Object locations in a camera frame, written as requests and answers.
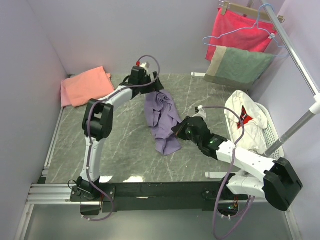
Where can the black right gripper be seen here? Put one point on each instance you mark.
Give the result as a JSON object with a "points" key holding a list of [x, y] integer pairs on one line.
{"points": [[179, 130]]}

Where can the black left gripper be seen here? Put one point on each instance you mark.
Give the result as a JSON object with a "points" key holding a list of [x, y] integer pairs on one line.
{"points": [[153, 87]]}

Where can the purple t shirt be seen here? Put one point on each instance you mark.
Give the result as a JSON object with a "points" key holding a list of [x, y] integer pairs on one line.
{"points": [[161, 116]]}

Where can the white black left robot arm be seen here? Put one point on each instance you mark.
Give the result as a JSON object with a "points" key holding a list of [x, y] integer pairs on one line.
{"points": [[98, 121]]}

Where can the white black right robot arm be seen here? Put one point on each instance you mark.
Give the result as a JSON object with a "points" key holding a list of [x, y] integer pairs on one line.
{"points": [[274, 180]]}

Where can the black base beam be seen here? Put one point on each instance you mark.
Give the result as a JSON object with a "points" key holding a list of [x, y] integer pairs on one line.
{"points": [[147, 196]]}

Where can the folded pink t shirt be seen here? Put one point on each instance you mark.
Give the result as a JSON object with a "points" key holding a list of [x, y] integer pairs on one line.
{"points": [[76, 91]]}

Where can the white t shirt with print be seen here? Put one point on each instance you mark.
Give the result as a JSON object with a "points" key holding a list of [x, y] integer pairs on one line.
{"points": [[243, 114]]}

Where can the green and beige towel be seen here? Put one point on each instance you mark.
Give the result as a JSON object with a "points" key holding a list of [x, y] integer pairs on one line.
{"points": [[237, 68]]}

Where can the white laundry basket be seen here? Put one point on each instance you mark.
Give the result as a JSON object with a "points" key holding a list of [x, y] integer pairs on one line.
{"points": [[269, 134]]}

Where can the red towel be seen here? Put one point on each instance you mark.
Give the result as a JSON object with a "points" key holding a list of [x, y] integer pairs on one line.
{"points": [[236, 31]]}

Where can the wooden clip hanger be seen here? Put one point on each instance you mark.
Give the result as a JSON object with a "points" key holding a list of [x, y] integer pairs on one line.
{"points": [[246, 10]]}

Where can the silver clothes rack pole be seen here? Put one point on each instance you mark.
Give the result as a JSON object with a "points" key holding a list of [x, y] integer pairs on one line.
{"points": [[286, 95]]}

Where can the blue wire hanger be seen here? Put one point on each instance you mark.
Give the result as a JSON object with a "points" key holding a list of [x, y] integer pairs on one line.
{"points": [[235, 35]]}

